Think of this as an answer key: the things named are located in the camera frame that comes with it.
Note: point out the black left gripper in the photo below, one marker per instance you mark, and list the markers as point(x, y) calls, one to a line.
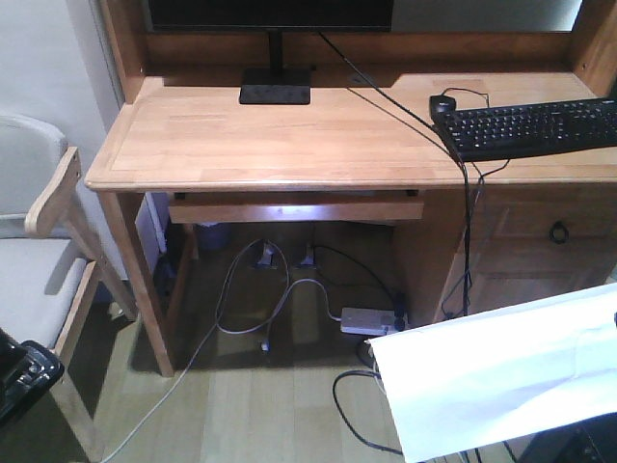
point(28, 371)

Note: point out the white paper sheet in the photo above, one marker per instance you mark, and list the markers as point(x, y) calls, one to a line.
point(502, 374)

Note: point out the wooden armchair grey cushion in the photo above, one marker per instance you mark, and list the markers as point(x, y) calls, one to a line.
point(52, 262)

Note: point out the white power strip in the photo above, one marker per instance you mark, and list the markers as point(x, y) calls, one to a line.
point(371, 322)

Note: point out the black computer monitor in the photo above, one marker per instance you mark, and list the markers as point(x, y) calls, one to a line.
point(276, 84)

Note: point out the black computer mouse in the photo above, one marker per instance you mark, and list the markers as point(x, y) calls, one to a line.
point(439, 104)

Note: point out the black computer keyboard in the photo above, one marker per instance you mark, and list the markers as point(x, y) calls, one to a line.
point(520, 131)

